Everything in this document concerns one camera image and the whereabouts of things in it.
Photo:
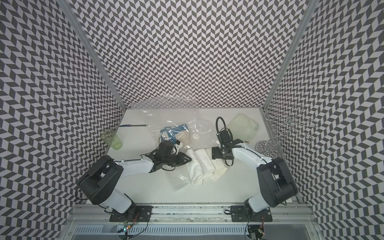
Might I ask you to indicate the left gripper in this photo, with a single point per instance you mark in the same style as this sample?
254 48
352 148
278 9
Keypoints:
182 159

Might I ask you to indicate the pale green folded cloth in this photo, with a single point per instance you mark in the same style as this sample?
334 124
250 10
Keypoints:
243 128

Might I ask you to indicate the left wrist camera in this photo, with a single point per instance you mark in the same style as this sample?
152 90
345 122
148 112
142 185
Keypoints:
177 146

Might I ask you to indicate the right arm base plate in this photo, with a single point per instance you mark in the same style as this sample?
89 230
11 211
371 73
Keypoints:
246 214

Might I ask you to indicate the aluminium frame rail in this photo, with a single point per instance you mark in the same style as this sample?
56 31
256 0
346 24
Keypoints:
290 214

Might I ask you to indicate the green plastic cup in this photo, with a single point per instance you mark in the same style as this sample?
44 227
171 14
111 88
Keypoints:
110 137

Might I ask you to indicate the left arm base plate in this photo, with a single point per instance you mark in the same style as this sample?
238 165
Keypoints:
141 213

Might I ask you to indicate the purple toothbrush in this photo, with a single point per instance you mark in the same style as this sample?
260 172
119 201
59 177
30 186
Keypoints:
131 125

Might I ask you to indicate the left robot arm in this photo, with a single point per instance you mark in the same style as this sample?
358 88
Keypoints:
100 180

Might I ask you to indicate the white vacuum bag valve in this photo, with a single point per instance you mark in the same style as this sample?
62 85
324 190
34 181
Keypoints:
196 136

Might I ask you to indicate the clear plastic vacuum bag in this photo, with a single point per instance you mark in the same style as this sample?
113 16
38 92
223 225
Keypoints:
176 121

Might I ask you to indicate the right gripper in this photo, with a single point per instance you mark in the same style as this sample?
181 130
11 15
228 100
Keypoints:
215 154

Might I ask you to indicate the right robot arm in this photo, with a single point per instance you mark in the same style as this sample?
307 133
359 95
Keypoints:
276 183

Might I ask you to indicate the white towel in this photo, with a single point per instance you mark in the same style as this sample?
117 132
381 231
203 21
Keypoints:
203 166

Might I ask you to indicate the blue and cream towel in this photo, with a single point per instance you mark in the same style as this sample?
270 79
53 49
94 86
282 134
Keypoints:
174 133

